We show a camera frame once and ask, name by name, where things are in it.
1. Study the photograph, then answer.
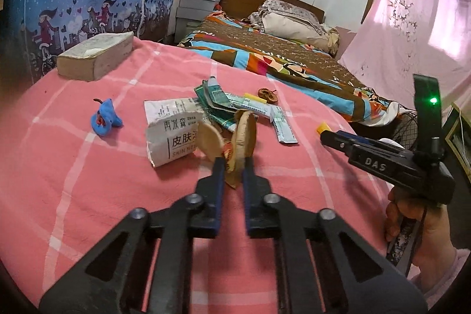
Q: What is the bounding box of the pink floral hanging sheet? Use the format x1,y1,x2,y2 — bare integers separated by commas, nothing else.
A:
336,0,471,112

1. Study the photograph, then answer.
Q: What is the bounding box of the small white green packet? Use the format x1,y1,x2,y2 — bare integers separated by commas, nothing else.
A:
272,115,298,144

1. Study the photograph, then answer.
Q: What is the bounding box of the long white green packet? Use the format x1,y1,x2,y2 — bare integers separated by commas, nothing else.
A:
228,93,286,120

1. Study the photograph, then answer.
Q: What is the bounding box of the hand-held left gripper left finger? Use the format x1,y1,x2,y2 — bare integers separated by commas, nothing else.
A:
39,156,227,314

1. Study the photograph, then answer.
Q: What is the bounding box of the brown wrapper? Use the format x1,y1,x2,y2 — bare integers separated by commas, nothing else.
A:
197,110,258,187

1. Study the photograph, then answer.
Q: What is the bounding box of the colourful striped blanket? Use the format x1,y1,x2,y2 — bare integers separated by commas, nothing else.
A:
177,10,405,123

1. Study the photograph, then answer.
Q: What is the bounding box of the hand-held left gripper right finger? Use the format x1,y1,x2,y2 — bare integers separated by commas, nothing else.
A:
241,157,429,314

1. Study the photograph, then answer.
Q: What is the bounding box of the small brown nut shell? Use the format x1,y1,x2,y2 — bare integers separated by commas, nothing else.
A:
258,88,277,104

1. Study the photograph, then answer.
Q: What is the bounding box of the white nightstand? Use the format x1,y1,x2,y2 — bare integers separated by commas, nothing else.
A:
174,0,221,42

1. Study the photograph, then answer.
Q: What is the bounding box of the beige tissue box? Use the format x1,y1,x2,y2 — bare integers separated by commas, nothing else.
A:
56,31,135,82

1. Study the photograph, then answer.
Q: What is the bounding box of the person's right hand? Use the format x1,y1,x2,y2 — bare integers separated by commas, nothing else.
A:
384,185,458,294

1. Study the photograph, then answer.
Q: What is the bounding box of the beige pillow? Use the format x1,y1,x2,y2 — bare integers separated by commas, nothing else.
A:
263,10,332,45

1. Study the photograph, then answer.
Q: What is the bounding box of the black mesh fan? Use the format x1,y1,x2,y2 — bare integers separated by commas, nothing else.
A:
386,108,420,149

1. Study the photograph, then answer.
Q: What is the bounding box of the green patterned crumpled packet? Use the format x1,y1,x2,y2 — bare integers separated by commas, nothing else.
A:
194,77,240,132

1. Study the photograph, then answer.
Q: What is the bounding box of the white printed paper packet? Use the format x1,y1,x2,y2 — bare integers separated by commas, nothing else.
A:
143,97,207,169

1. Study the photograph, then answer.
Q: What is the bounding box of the wooden shelf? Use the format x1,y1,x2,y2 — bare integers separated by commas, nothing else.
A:
442,102,471,186

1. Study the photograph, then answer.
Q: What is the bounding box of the blue wrapper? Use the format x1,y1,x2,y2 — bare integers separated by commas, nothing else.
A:
90,98,125,135

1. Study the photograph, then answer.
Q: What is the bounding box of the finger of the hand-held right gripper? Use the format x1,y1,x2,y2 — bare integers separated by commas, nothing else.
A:
319,129,369,157

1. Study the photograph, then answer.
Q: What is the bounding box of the person's right forearm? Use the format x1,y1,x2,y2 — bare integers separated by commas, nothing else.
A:
407,248,471,314

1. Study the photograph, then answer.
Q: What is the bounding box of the floral folded quilt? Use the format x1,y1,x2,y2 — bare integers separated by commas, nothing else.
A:
250,0,321,26

